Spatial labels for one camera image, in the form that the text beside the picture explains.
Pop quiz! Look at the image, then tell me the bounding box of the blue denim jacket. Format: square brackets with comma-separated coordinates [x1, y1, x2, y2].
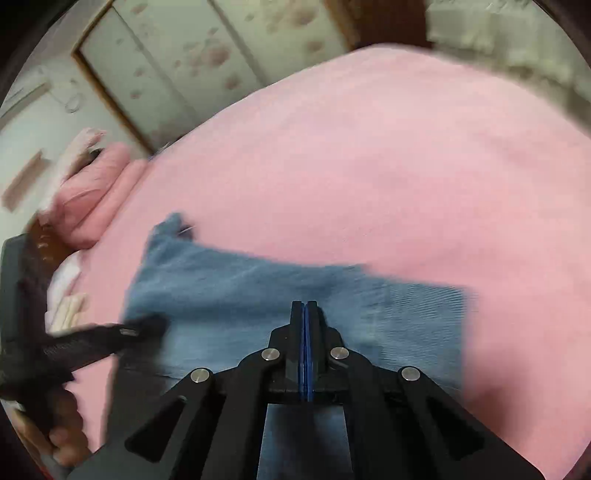
[124, 212, 468, 394]

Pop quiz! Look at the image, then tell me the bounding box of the white pillow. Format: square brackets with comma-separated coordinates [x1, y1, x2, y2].
[45, 253, 85, 305]

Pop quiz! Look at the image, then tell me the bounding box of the cream striped cloth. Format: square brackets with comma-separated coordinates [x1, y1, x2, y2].
[46, 294, 89, 334]

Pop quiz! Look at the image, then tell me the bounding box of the pink pillow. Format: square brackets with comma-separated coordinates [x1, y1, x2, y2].
[69, 159, 149, 251]
[50, 142, 131, 224]

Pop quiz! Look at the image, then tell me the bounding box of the floral wardrobe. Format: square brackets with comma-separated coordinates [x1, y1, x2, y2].
[71, 0, 365, 155]

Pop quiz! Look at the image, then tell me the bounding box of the person's left hand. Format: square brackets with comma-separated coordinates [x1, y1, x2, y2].
[9, 382, 94, 468]

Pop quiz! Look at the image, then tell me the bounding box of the wooden headboard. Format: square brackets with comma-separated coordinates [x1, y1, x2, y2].
[25, 215, 77, 261]

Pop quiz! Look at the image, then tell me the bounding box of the white air conditioner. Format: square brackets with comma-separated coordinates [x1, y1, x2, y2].
[0, 78, 52, 118]

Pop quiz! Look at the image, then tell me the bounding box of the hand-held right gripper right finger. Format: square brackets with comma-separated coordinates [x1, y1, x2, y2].
[305, 300, 546, 480]

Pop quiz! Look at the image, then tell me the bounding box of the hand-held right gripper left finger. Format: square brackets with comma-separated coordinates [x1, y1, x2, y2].
[69, 300, 305, 480]

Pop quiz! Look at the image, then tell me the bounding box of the pink bed sheet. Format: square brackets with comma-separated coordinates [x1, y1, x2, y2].
[74, 44, 591, 480]

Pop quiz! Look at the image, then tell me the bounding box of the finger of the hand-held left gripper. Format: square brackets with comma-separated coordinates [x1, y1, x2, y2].
[45, 313, 168, 371]

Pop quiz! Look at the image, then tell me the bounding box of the wooden wall shelf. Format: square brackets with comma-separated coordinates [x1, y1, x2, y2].
[0, 150, 45, 212]

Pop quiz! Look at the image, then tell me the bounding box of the beige curtain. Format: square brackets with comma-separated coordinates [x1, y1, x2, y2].
[424, 0, 591, 118]

